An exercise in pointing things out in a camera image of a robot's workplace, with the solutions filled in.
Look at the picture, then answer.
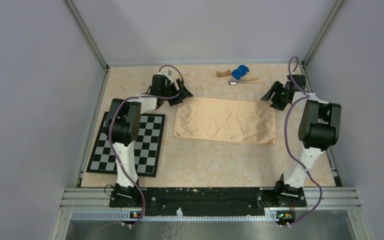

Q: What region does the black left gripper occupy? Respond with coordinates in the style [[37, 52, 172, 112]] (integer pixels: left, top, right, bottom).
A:
[[160, 78, 192, 106]]

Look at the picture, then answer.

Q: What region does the orange cloth napkin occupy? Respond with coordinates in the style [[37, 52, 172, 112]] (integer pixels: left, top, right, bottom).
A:
[[173, 97, 277, 146]]

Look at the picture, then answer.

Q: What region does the silver metal spoon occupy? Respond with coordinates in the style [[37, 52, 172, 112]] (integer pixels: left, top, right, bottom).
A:
[[226, 78, 257, 86]]

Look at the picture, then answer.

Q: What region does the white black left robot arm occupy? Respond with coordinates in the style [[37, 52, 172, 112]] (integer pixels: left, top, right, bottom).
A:
[[106, 73, 193, 207]]

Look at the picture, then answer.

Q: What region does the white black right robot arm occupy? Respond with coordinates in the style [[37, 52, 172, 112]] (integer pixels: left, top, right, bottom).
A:
[[261, 74, 342, 206]]

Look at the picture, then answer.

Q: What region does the small brown wooden piece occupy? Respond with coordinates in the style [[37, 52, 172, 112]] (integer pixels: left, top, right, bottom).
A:
[[216, 70, 232, 78]]

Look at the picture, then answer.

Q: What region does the blue toy car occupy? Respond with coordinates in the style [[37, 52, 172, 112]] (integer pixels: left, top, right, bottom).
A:
[[231, 64, 249, 80]]

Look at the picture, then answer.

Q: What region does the black white checkerboard mat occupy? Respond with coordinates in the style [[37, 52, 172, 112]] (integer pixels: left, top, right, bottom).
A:
[[86, 112, 166, 177]]

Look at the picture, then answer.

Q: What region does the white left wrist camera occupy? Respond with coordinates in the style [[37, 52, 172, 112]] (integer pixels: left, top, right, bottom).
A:
[[160, 69, 173, 81]]

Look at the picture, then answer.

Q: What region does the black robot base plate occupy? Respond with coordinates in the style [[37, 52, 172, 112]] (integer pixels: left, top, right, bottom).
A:
[[109, 187, 307, 217]]

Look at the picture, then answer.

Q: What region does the aluminium front frame rail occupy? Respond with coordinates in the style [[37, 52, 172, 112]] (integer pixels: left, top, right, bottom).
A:
[[52, 187, 373, 240]]

